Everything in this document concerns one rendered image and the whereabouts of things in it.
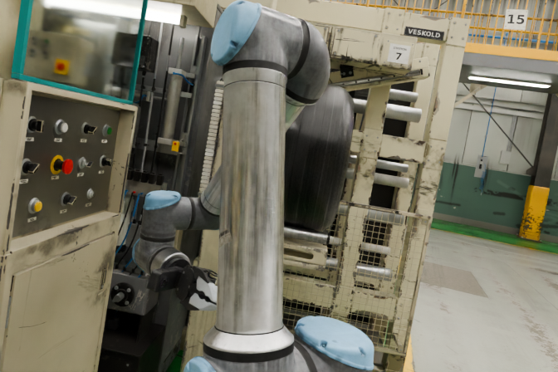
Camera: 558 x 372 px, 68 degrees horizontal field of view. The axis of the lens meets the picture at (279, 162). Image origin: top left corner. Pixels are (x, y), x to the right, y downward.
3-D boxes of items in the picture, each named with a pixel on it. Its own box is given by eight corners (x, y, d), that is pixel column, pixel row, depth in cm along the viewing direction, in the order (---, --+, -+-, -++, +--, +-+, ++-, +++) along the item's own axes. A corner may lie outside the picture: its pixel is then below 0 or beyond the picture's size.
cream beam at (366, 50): (276, 50, 187) (281, 17, 187) (281, 61, 212) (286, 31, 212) (412, 70, 183) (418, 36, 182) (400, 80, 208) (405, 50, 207)
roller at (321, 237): (237, 229, 158) (239, 217, 158) (239, 227, 163) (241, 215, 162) (328, 246, 156) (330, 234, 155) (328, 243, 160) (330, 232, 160)
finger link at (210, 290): (242, 293, 91) (217, 278, 97) (221, 291, 87) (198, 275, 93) (237, 307, 90) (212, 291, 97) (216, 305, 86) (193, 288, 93)
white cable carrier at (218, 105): (198, 198, 168) (216, 80, 165) (201, 196, 173) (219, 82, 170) (208, 200, 168) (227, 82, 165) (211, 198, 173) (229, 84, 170)
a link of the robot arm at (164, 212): (182, 189, 118) (176, 232, 119) (140, 187, 112) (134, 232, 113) (194, 196, 110) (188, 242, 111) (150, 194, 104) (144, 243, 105)
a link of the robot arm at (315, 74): (341, 22, 86) (215, 206, 128) (293, 4, 79) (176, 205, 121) (365, 58, 80) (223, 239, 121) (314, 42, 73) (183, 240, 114)
